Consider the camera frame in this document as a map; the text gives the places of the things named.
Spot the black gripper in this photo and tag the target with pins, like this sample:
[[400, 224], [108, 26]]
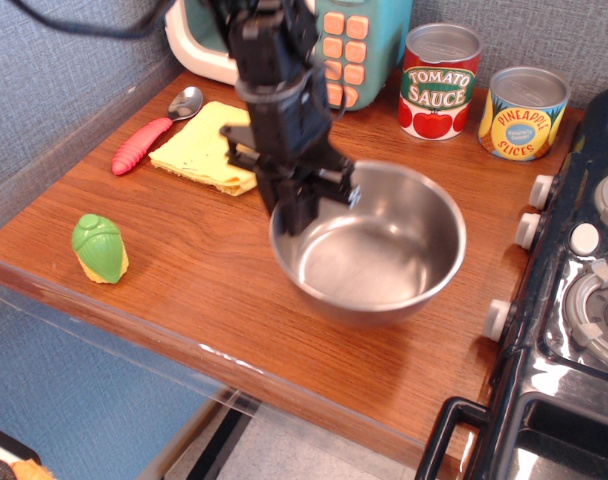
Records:
[[287, 145]]

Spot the stainless steel pot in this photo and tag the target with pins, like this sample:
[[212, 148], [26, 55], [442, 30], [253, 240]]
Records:
[[381, 260]]

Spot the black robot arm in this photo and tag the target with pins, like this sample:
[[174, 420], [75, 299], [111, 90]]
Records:
[[270, 41]]

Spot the folded yellow cloth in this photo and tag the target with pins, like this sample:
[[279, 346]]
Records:
[[199, 151]]

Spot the toy microwave teal and white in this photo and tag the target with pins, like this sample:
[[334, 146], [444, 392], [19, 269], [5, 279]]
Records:
[[360, 44]]

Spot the toy corn green husk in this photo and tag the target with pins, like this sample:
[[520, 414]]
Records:
[[98, 245]]

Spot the tomato sauce can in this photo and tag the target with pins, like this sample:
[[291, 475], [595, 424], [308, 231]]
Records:
[[438, 77]]

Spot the white stove knob front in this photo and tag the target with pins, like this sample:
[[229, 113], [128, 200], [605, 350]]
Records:
[[495, 319]]

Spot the white stove knob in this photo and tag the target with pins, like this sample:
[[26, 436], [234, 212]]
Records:
[[526, 230], [495, 319], [540, 191]]

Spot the white stove knob middle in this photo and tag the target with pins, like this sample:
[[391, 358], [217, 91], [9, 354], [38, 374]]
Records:
[[526, 230]]

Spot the white stove knob back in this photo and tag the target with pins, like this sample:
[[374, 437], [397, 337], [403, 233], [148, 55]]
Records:
[[540, 191]]

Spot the pineapple slices can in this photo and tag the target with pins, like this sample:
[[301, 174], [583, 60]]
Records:
[[523, 111]]

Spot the black toy stove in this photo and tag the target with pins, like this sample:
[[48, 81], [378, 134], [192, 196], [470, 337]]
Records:
[[549, 385]]

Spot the orange fuzzy object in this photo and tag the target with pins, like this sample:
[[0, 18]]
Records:
[[24, 470]]

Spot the spoon with red handle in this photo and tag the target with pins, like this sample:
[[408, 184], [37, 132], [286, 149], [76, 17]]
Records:
[[183, 107]]

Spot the black oven door handle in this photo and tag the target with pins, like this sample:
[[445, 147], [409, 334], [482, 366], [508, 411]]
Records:
[[454, 411]]

